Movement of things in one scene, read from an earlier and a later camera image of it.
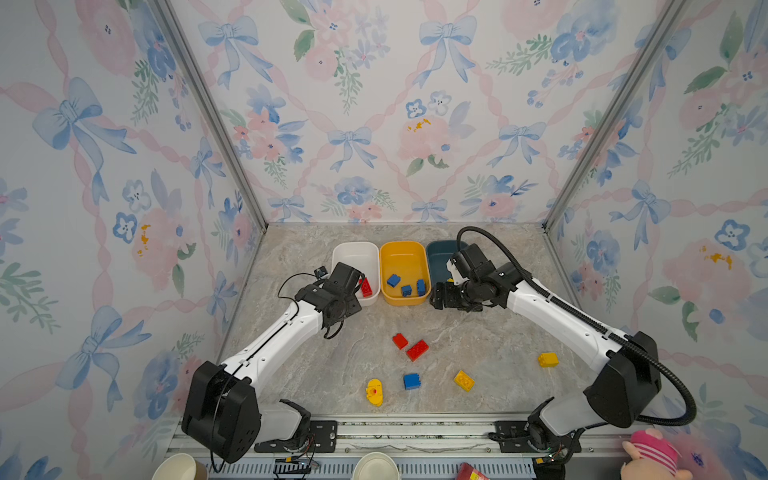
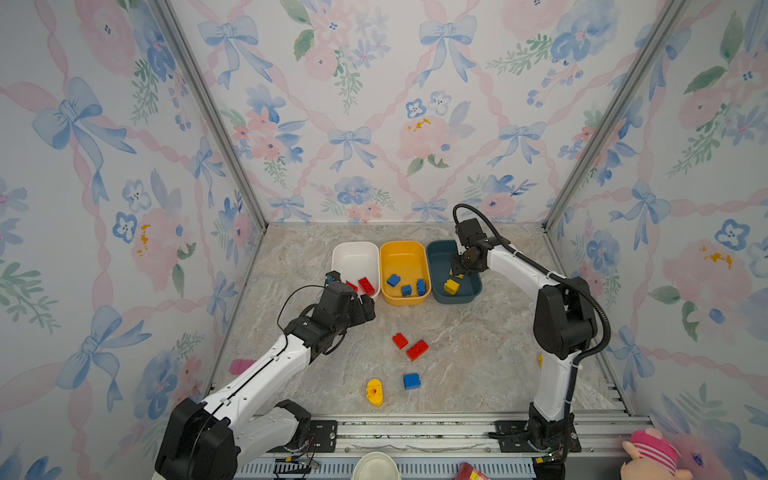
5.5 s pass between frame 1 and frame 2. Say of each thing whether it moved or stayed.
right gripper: moved
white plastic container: stayed
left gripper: moved
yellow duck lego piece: stayed
